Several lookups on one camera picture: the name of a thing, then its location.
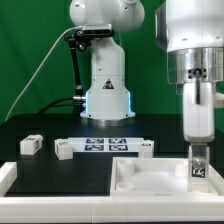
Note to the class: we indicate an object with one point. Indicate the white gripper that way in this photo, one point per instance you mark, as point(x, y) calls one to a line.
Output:
point(198, 120)

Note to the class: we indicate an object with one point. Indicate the white square tabletop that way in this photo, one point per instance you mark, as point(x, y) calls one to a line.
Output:
point(144, 177)

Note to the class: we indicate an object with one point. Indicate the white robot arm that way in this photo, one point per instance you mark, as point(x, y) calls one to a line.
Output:
point(121, 100)

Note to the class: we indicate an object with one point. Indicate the white U-shaped fence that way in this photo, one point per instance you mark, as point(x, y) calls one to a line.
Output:
point(103, 209)

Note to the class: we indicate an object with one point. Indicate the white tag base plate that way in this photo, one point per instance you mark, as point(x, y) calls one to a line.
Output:
point(99, 144)

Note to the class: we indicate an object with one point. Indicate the black camera on mount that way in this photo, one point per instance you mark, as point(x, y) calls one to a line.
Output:
point(97, 30)

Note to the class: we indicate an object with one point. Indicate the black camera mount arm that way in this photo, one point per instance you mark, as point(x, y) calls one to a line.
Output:
point(76, 63)

